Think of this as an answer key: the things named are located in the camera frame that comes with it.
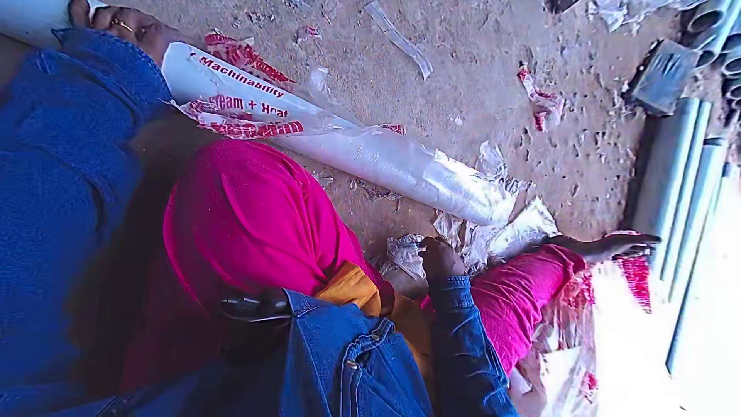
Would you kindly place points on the person's right hand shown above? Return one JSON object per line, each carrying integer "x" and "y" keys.
{"x": 444, "y": 260}

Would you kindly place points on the person's left hand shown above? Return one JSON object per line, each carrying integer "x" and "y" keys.
{"x": 147, "y": 32}

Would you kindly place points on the person's left fingers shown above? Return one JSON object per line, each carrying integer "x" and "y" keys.
{"x": 104, "y": 17}

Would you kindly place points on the person's right fingers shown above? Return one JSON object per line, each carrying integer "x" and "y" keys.
{"x": 428, "y": 249}

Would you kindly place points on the clear plastic wrap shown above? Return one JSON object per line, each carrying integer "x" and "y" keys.
{"x": 407, "y": 256}

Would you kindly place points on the large white roll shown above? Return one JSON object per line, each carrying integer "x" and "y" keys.
{"x": 370, "y": 153}

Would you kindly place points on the person's right forearm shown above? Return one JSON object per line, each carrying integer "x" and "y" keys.
{"x": 469, "y": 347}

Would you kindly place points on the person's left forearm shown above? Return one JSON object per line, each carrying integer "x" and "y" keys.
{"x": 75, "y": 150}

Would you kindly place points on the crumpled whitish plastic sheet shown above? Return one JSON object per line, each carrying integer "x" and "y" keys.
{"x": 521, "y": 231}

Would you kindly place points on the person's body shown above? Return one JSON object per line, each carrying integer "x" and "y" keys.
{"x": 336, "y": 359}

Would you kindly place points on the large red-printed plastic sheet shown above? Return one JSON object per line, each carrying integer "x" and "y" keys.
{"x": 567, "y": 341}

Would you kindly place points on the person's legs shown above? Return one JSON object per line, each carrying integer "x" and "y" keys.
{"x": 260, "y": 226}

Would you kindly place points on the torn red-printed plastic wrap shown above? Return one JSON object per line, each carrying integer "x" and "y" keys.
{"x": 243, "y": 116}

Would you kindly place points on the twisted red-white plastic piece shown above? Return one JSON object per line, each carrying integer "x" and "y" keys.
{"x": 544, "y": 104}

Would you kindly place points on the small red-white plastic scrap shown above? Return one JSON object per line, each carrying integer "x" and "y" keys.
{"x": 310, "y": 33}

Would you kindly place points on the clear plastic strip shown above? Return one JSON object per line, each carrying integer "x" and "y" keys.
{"x": 399, "y": 39}

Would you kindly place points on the thick grey pipe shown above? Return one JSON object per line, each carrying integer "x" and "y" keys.
{"x": 666, "y": 174}

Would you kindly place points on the thin dark pipe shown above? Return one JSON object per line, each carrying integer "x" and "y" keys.
{"x": 689, "y": 307}

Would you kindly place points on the dark grey rectangular block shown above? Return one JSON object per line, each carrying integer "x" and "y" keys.
{"x": 663, "y": 76}

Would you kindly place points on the pile of grey pipes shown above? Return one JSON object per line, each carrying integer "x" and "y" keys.
{"x": 718, "y": 40}

